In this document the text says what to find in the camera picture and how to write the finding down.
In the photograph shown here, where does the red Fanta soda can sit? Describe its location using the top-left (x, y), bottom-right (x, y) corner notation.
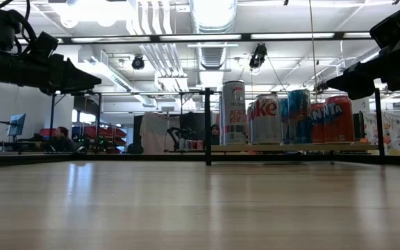
top-left (324, 94), bottom-right (356, 144)
top-left (310, 102), bottom-right (326, 144)

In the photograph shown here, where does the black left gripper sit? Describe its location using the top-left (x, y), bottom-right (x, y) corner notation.
top-left (10, 51), bottom-right (102, 94)

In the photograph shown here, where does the thin hanging cord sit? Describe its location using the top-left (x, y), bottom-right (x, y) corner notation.
top-left (308, 0), bottom-right (318, 103)

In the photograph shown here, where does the red blue shelving cart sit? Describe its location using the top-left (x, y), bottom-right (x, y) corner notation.
top-left (71, 124), bottom-right (128, 154)

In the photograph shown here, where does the silver Diet Coke can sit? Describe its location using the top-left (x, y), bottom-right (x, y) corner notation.
top-left (251, 93), bottom-right (283, 146)
top-left (247, 101), bottom-right (256, 145)

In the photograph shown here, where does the silver ceiling air duct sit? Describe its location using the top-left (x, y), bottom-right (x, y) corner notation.
top-left (189, 0), bottom-right (238, 71)

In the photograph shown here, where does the black background rack frame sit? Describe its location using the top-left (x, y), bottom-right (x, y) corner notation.
top-left (48, 90), bottom-right (103, 153)

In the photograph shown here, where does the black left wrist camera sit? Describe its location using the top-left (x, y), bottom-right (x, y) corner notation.
top-left (28, 31), bottom-right (60, 58)

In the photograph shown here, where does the floral cloth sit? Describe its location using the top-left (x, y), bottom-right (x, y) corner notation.
top-left (362, 110), bottom-right (400, 156)

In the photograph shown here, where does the wooden shelf board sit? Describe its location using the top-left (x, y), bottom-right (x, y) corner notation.
top-left (210, 143), bottom-right (380, 153)

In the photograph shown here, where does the white hanging cloth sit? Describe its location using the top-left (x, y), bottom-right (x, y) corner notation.
top-left (139, 111), bottom-right (182, 156)

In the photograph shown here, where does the computer monitor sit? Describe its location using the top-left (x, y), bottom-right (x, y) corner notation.
top-left (6, 112), bottom-right (28, 138)

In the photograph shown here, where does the white Celsius can green palm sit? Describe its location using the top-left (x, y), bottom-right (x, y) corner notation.
top-left (222, 80), bottom-right (247, 146)

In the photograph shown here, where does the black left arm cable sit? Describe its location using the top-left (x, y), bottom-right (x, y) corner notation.
top-left (0, 0), bottom-right (38, 48)

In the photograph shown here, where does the black metal table frame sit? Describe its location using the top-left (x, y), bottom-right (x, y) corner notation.
top-left (0, 152), bottom-right (400, 169)

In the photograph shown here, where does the person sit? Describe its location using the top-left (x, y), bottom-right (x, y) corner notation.
top-left (49, 126), bottom-right (78, 153)
top-left (210, 123), bottom-right (221, 146)

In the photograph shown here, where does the black hanging cloth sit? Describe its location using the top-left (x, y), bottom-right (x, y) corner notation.
top-left (180, 111), bottom-right (206, 140)

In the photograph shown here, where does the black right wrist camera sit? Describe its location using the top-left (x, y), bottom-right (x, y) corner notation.
top-left (369, 0), bottom-right (400, 49)

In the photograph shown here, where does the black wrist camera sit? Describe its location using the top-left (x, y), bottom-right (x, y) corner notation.
top-left (369, 0), bottom-right (400, 49)
top-left (28, 31), bottom-right (60, 58)

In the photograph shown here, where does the grey hanging box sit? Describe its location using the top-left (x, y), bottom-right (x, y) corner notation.
top-left (73, 95), bottom-right (100, 116)

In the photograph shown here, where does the black shelf side rail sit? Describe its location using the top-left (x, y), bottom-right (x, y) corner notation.
top-left (203, 87), bottom-right (212, 167)
top-left (373, 87), bottom-right (385, 156)

